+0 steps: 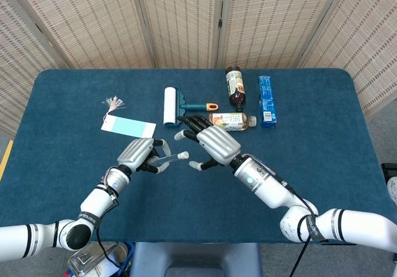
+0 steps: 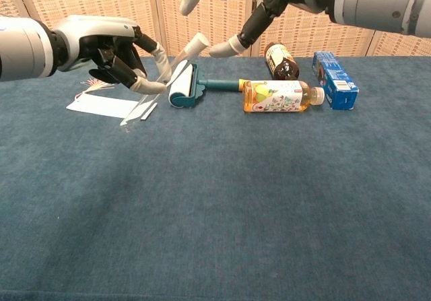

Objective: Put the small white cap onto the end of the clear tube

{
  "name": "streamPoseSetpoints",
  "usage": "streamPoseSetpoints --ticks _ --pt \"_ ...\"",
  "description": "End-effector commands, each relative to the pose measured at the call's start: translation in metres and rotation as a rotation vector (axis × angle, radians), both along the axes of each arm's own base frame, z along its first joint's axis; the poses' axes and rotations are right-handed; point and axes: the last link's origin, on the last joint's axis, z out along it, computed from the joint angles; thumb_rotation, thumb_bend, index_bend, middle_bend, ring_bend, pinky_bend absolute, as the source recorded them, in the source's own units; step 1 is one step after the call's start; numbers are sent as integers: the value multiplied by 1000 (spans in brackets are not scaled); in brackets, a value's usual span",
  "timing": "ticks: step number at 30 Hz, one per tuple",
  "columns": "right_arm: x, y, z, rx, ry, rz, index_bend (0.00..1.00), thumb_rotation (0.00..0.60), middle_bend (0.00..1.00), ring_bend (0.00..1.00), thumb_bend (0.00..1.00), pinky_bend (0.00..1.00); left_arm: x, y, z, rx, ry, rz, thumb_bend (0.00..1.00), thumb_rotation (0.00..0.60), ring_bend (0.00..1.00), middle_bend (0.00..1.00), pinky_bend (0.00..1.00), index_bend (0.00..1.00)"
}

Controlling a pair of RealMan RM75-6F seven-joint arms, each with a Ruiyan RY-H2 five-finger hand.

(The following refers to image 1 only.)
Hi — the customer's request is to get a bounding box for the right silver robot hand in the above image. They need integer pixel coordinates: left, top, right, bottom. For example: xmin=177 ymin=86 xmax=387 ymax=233
xmin=174 ymin=115 xmax=242 ymax=171

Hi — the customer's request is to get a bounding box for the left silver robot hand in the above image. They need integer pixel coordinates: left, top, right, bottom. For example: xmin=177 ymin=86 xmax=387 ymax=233
xmin=117 ymin=137 xmax=172 ymax=175

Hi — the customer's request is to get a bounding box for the transparent glass test tube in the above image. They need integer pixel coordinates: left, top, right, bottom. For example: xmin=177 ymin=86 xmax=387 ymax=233
xmin=156 ymin=152 xmax=181 ymax=164

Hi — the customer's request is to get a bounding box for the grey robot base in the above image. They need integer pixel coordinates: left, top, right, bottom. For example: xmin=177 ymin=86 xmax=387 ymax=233
xmin=129 ymin=242 xmax=263 ymax=277

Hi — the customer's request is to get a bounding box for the pale bookmark with tassel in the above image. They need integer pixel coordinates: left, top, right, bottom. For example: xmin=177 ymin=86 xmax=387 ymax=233
xmin=100 ymin=95 xmax=158 ymax=141

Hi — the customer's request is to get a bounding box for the yellow tea bottle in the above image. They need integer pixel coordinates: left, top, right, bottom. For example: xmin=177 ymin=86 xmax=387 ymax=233
xmin=208 ymin=112 xmax=257 ymax=132

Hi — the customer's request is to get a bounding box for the teal lint roller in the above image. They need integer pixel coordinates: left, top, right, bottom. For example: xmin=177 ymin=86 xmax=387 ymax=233
xmin=163 ymin=86 xmax=220 ymax=129

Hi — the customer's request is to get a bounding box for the dark liquid bottle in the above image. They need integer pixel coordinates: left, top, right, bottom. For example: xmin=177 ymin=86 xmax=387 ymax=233
xmin=225 ymin=66 xmax=246 ymax=113

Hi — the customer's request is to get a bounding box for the blue cardboard box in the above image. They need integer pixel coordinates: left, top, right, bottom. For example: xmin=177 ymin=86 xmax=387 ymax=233
xmin=257 ymin=74 xmax=278 ymax=128

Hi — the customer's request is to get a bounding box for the teal tablecloth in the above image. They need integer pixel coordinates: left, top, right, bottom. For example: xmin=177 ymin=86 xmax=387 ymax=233
xmin=0 ymin=68 xmax=388 ymax=246

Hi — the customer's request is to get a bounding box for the clear plastic container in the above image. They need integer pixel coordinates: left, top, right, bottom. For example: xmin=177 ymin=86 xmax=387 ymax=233
xmin=63 ymin=242 xmax=136 ymax=277
xmin=68 ymin=241 xmax=125 ymax=277

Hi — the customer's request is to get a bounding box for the woven bamboo folding screen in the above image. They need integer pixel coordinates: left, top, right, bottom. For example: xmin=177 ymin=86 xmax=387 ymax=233
xmin=0 ymin=0 xmax=397 ymax=137

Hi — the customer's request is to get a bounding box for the black box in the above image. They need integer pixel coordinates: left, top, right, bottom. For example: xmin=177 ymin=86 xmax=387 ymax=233
xmin=380 ymin=162 xmax=397 ymax=183

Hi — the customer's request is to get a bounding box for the white shoe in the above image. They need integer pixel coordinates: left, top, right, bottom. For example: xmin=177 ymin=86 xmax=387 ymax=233
xmin=386 ymin=176 xmax=397 ymax=203

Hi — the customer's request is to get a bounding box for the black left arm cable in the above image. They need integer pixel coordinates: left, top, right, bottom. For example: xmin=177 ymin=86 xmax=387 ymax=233
xmin=92 ymin=196 xmax=128 ymax=277

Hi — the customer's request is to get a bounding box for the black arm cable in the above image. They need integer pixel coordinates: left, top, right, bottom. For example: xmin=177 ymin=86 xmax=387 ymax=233
xmin=92 ymin=196 xmax=128 ymax=277
xmin=279 ymin=177 xmax=320 ymax=277

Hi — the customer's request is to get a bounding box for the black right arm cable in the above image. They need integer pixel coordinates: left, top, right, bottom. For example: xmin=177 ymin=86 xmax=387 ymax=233
xmin=279 ymin=177 xmax=320 ymax=277

